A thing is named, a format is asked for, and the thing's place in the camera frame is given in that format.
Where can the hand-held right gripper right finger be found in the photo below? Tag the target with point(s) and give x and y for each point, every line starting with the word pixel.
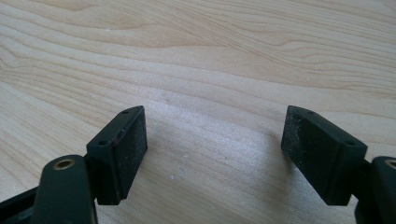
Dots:
pixel 320 155

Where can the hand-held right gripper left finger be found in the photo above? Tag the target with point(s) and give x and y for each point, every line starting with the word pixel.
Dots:
pixel 120 155

